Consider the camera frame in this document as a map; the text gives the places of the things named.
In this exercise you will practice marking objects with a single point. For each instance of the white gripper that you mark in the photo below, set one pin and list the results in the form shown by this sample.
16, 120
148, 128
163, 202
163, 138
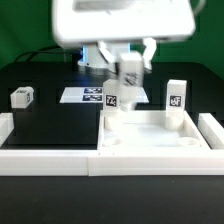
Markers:
84, 22

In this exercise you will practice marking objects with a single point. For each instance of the white square table top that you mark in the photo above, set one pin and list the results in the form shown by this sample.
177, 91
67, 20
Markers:
143, 130

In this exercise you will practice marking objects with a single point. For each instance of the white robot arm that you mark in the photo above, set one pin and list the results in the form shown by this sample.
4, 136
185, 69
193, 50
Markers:
93, 59

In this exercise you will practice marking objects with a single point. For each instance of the white marker sheet with tags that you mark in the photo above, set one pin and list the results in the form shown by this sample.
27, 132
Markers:
82, 95

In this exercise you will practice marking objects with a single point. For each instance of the white U-shaped fence wall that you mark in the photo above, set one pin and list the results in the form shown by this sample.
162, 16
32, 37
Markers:
187, 161

